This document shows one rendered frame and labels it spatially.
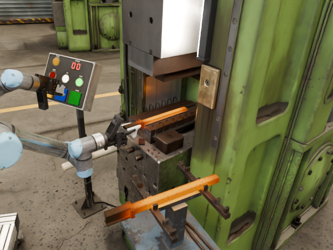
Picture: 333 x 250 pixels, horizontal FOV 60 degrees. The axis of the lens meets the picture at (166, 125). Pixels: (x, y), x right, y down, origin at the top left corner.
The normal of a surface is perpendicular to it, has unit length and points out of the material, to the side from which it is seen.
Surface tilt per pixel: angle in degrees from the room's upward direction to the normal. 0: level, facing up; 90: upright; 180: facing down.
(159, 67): 90
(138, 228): 0
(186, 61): 90
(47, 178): 0
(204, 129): 90
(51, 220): 0
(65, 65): 60
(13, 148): 88
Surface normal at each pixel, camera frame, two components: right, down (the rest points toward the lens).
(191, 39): 0.64, 0.41
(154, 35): -0.77, 0.28
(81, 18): 0.37, 0.48
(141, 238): 0.06, -0.87
